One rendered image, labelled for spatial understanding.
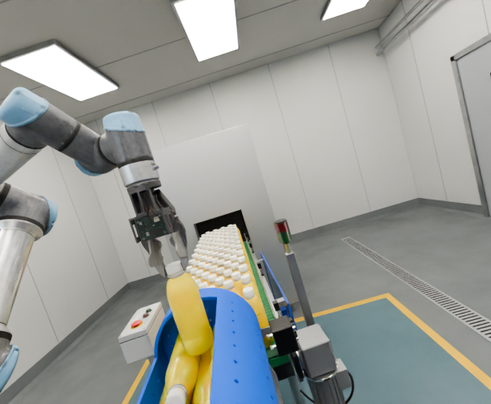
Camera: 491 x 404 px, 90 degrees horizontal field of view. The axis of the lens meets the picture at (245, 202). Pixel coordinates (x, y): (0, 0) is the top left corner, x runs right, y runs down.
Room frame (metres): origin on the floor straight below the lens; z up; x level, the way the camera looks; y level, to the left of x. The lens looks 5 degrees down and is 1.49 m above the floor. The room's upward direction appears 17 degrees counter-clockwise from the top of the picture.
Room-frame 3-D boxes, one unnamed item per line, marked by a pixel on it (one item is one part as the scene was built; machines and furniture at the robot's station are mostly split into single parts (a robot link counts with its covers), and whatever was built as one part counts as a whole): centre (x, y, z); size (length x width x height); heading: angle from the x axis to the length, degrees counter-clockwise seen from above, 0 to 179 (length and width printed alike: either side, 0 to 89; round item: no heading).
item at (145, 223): (0.54, 0.20, 1.48); 0.09 x 0.08 x 0.12; 3
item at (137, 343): (0.91, 0.51, 1.05); 0.20 x 0.10 x 0.10; 3
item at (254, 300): (0.85, 0.08, 1.00); 0.07 x 0.07 x 0.19
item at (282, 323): (0.78, 0.01, 0.95); 0.10 x 0.07 x 0.10; 93
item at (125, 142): (0.55, 0.20, 1.64); 0.09 x 0.08 x 0.11; 61
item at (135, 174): (0.55, 0.20, 1.57); 0.08 x 0.08 x 0.05
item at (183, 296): (0.56, 0.20, 1.24); 0.07 x 0.07 x 0.19
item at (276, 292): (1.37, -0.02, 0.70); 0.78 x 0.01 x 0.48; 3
